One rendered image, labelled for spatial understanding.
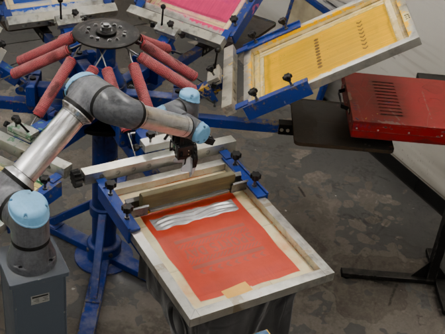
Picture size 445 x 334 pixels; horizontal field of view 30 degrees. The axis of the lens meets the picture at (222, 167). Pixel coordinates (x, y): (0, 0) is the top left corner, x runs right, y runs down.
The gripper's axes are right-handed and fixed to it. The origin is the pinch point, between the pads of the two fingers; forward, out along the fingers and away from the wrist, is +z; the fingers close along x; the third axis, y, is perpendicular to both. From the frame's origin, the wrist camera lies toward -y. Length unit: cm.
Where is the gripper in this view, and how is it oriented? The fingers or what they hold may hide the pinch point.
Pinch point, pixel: (189, 169)
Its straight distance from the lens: 320.0
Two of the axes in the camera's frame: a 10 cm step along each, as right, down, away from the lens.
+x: 4.9, 5.3, -6.9
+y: -8.7, 2.2, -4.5
